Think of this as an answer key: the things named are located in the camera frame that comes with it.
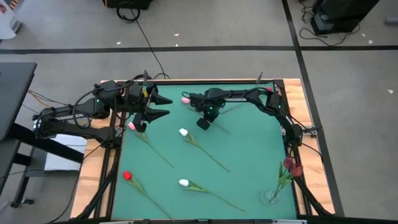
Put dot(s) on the white box beside table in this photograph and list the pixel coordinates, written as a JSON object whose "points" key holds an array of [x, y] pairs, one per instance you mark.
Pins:
{"points": [[62, 161]]}

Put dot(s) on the green table mat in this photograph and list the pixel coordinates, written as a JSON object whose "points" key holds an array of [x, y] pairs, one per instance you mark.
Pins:
{"points": [[242, 149]]}

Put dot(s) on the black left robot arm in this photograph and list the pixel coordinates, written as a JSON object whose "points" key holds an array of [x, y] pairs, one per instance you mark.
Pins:
{"points": [[93, 107]]}

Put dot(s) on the small grey frame bracket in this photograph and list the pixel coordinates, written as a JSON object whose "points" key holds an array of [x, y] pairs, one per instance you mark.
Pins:
{"points": [[145, 76], [259, 78]]}

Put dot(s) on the black desk leg frame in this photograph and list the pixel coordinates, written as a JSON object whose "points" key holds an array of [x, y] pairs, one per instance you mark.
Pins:
{"points": [[46, 145]]}

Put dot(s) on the black diagonal frame strut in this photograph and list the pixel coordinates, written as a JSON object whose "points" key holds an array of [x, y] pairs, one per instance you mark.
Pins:
{"points": [[99, 194], [312, 199]]}

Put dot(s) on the wooden table border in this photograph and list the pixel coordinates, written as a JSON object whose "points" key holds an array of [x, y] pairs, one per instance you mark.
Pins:
{"points": [[91, 177]]}

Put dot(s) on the silver extrusion bar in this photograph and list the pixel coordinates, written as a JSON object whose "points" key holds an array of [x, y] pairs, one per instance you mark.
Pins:
{"points": [[118, 222], [289, 221]]}

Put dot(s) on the black equipment case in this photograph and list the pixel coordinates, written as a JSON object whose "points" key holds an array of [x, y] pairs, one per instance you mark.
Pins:
{"points": [[342, 15]]}

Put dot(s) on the white floor object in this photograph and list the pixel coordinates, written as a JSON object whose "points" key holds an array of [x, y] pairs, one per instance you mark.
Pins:
{"points": [[7, 28]]}

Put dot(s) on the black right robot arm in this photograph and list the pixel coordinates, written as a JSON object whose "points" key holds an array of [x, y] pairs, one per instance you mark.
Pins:
{"points": [[245, 99]]}

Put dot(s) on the pink artificial tulip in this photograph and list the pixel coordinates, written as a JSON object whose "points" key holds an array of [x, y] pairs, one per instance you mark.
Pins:
{"points": [[185, 100], [132, 125]]}

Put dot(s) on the black floor box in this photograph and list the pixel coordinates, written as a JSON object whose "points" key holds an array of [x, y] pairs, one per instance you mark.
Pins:
{"points": [[124, 3]]}

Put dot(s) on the dark red artificial tulip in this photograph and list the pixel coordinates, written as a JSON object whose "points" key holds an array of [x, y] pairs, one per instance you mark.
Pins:
{"points": [[297, 170], [288, 162]]}

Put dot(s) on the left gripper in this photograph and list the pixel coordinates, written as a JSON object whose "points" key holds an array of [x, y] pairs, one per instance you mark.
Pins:
{"points": [[136, 99]]}

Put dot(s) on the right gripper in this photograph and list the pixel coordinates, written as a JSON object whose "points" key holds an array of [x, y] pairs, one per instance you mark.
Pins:
{"points": [[213, 102]]}

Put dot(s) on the clear glass vase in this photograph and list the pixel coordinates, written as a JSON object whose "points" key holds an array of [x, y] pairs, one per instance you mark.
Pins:
{"points": [[269, 198]]}

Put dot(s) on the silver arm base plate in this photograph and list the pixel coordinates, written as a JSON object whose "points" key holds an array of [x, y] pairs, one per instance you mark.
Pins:
{"points": [[311, 132], [119, 132]]}

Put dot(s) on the white artificial tulip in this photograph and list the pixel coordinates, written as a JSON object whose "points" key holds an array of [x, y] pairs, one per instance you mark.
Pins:
{"points": [[183, 182], [183, 132]]}

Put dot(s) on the black desk top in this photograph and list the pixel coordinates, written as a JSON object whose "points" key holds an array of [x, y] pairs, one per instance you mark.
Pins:
{"points": [[15, 93]]}

